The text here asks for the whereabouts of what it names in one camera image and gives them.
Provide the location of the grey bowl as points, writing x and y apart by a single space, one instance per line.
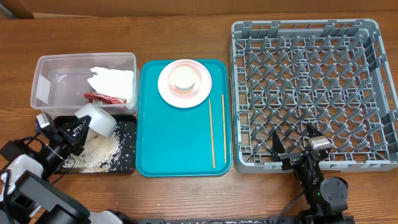
101 122

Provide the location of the black plastic tray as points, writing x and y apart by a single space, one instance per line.
124 146

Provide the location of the pile of rice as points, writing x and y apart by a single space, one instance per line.
99 149

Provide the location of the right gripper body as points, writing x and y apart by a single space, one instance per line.
292 160

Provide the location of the pink bowl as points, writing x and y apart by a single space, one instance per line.
190 63

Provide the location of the grey dishwasher rack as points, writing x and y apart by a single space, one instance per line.
333 74

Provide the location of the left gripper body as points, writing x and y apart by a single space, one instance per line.
59 150

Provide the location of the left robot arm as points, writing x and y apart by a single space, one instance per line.
31 161

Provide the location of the right wooden chopstick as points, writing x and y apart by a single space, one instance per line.
224 129

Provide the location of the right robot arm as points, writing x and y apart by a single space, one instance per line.
326 197

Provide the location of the teal serving tray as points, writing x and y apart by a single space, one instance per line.
176 142

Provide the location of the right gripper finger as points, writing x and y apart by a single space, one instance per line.
312 131
277 146

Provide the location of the left wooden chopstick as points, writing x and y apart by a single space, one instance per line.
212 136

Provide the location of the clear plastic bin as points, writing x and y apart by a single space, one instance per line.
60 82

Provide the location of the wooden chopstick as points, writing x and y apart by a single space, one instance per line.
224 129
212 136

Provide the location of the white napkin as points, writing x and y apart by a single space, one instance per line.
112 82

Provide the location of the pink plate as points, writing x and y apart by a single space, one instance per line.
185 101

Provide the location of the white cup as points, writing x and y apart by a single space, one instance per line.
183 79

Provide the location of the red snack wrapper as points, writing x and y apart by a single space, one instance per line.
101 99

